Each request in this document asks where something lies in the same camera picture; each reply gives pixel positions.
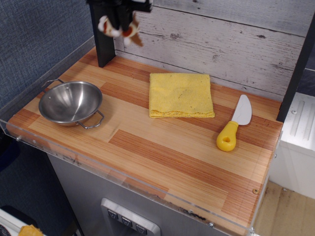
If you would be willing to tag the silver button control panel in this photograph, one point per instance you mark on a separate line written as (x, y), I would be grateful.
(128, 218)

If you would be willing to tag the stainless steel bowl with handles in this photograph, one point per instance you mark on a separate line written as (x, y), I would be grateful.
(71, 103)

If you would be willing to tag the yellow handled white knife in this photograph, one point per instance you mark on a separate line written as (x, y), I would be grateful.
(226, 140)

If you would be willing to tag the black vertical post left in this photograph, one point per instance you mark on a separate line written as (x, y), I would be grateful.
(105, 49)

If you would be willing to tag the folded yellow cloth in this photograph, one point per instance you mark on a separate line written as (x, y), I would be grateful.
(180, 95)

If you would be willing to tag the white side shelf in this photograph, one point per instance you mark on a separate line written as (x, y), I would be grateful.
(293, 166)

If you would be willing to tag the silver toy kitchen cabinet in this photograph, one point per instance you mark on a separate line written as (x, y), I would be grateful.
(85, 190)

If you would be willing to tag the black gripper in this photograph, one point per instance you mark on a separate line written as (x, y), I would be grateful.
(126, 17)

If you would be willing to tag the black vertical post right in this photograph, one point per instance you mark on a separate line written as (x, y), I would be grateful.
(297, 72)

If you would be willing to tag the black vertical post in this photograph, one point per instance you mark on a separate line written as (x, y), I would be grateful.
(297, 72)
(105, 49)

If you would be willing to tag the white and brown plush toy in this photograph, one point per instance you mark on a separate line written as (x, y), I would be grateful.
(131, 35)

